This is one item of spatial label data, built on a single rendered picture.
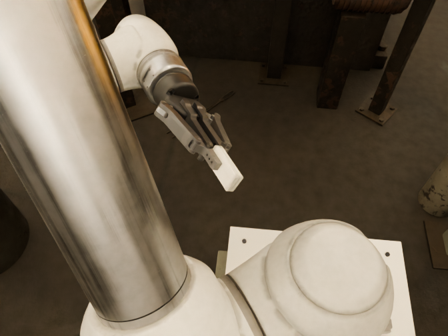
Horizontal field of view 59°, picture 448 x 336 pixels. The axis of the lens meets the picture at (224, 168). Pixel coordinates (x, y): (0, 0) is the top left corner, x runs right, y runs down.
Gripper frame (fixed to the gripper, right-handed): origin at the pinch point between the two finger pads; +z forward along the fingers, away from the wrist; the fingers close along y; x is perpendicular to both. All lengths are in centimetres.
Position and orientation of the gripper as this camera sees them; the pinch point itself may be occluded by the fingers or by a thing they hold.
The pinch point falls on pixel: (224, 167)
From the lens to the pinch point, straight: 58.8
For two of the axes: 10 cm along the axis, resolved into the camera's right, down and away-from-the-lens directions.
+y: -7.3, -0.7, -6.8
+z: 4.6, 6.9, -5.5
